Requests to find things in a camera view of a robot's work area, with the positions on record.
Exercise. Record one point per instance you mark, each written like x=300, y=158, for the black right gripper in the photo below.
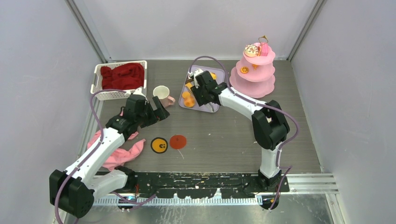
x=195, y=90

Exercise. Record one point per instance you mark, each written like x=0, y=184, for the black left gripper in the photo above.
x=161, y=114

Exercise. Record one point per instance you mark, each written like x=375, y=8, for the yellow pink layered cake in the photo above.
x=213, y=75

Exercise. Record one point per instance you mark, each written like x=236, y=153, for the orange square biscuit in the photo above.
x=189, y=86

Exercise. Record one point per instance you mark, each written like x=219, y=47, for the orange round bun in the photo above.
x=189, y=102

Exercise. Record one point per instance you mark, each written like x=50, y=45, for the round orange lattice cookie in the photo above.
x=244, y=70

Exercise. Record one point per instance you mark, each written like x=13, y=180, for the sprinkled donut cake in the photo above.
x=251, y=50

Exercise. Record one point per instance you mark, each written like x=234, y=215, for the pink square cake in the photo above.
x=264, y=49

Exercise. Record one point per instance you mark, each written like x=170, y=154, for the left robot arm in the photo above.
x=75, y=189

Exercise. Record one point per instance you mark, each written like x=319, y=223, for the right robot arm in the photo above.
x=269, y=123

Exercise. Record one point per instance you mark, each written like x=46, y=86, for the pink mug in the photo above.
x=163, y=94

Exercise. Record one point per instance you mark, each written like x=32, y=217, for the lavender serving tray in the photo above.
x=220, y=78

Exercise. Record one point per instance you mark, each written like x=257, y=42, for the red tomato coaster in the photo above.
x=178, y=142

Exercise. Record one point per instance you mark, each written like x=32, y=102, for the black yellow face coaster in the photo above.
x=159, y=145

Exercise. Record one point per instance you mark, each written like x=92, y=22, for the pink three-tier cake stand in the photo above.
x=257, y=83

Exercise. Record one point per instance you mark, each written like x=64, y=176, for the dark red towel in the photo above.
x=124, y=77

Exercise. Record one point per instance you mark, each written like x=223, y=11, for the pink cloth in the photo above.
x=120, y=156

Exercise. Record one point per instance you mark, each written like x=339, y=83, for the white plastic basket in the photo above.
x=110, y=94

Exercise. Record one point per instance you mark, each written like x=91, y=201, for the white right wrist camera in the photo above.
x=192, y=75

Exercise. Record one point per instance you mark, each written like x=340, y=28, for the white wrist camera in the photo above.
x=138, y=91
x=192, y=75

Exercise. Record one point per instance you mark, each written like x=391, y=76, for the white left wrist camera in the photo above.
x=138, y=91

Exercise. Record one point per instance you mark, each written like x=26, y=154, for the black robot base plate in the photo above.
x=200, y=185

